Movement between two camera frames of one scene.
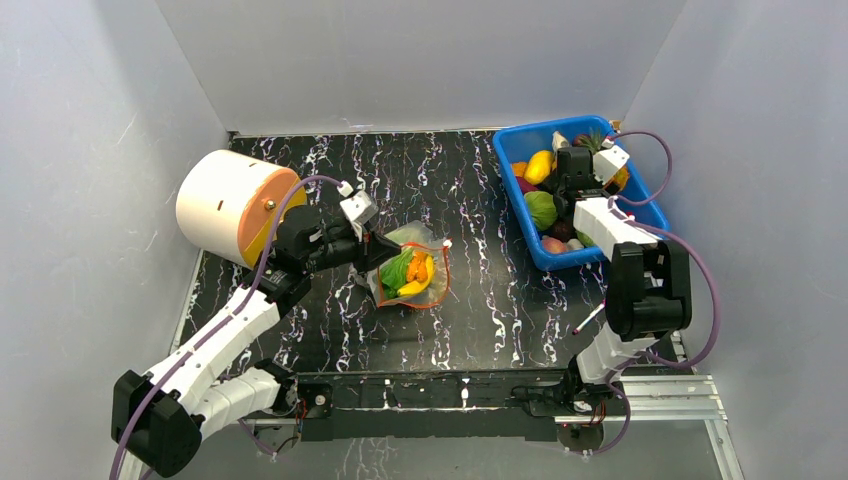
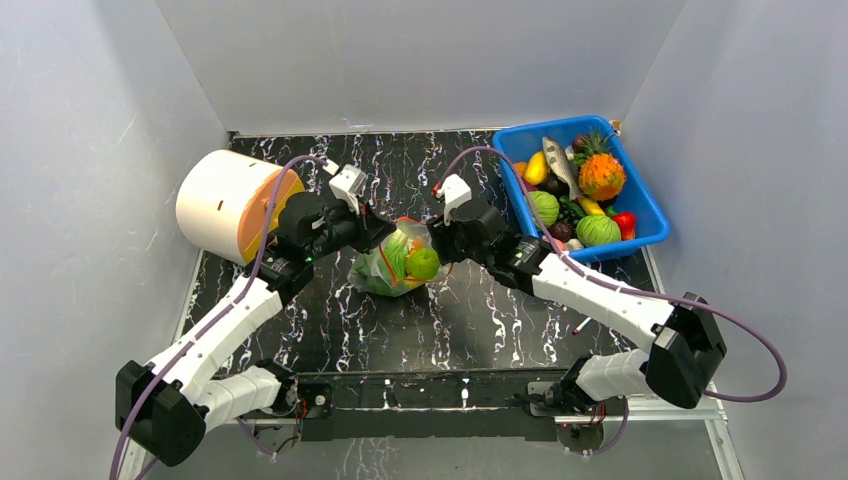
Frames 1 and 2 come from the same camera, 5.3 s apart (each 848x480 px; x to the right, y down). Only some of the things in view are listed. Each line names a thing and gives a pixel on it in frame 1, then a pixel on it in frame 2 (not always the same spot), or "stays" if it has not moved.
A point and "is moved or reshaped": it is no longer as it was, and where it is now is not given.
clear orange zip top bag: [418, 276] is moved or reshaped
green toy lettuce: [394, 272] is moved or reshaped
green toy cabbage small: [542, 208] stays
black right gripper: [569, 183] → [442, 242]
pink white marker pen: [597, 309] stays
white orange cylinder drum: [228, 203] stays
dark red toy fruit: [563, 230] stays
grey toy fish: [559, 141] is moved or reshaped
